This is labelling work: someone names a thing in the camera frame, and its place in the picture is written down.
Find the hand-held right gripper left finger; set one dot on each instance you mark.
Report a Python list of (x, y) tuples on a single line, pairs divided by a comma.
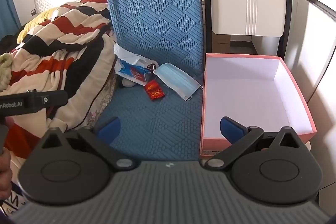
[(111, 126)]

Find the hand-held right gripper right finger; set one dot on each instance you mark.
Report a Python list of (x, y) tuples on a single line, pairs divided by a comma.
[(229, 129)]

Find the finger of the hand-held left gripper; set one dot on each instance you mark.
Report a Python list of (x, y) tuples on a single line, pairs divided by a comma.
[(53, 99)]

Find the pink cardboard box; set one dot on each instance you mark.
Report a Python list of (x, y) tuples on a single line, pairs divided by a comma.
[(249, 95)]

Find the red foil packet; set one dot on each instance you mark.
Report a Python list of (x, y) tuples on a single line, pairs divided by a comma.
[(154, 91)]

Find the blue tissue pack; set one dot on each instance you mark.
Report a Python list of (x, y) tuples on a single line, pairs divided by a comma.
[(131, 73)]

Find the blue face mask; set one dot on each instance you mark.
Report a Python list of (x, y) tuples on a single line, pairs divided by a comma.
[(176, 79)]

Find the person's left hand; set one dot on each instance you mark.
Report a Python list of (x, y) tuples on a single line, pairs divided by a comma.
[(4, 176)]

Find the green fuzzy cloth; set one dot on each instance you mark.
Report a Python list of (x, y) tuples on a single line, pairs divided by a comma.
[(5, 69)]

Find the white tissue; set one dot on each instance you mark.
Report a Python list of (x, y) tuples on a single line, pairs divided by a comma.
[(123, 52)]

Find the yellow pillow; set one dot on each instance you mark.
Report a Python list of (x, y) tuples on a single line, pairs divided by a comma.
[(44, 15)]

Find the white printed cloth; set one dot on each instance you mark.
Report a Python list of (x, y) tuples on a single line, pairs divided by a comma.
[(13, 207)]

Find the blue textured chair cover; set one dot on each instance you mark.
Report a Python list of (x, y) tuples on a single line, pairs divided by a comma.
[(157, 16)]

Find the grey curved metal bar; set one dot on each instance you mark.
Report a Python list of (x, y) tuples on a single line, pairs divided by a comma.
[(317, 2)]

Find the wall socket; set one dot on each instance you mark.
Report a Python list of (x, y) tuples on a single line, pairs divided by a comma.
[(33, 12)]

